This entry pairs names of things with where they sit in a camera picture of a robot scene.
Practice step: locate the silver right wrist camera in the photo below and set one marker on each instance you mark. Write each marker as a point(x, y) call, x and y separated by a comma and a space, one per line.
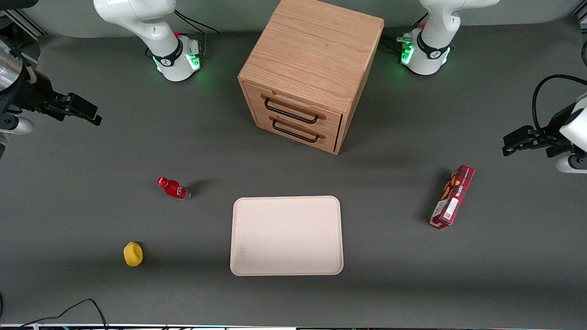
point(20, 125)

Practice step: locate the wooden drawer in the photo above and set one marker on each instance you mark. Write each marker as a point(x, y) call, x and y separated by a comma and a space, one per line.
point(332, 121)
point(330, 140)

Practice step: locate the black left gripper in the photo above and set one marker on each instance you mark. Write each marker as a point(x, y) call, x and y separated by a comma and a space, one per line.
point(546, 138)

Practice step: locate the red snack box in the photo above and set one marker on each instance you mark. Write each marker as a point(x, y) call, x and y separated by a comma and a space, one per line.
point(451, 197)

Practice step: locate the yellow sponge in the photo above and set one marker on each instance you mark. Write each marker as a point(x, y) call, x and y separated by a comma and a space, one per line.
point(133, 254)

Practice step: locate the beige plastic tray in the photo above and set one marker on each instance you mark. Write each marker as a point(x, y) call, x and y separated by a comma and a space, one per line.
point(286, 236)

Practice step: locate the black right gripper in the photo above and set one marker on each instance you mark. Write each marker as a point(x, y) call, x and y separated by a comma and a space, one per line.
point(31, 93)

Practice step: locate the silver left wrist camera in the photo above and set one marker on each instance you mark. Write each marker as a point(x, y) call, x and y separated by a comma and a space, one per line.
point(568, 163)

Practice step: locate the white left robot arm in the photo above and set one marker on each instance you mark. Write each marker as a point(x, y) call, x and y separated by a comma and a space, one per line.
point(433, 46)

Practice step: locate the oak wooden drawer cabinet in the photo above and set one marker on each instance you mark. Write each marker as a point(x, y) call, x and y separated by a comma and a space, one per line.
point(312, 50)

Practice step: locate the aluminium frame rail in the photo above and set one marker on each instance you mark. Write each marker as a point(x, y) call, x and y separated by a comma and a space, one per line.
point(23, 23)

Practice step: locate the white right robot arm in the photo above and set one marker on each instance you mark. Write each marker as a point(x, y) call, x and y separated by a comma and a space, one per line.
point(137, 18)

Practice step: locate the small red bottle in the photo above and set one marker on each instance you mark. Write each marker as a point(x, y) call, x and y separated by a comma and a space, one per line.
point(173, 188)

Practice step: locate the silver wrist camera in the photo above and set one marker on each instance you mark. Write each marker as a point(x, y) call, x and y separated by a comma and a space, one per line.
point(568, 163)
point(20, 125)

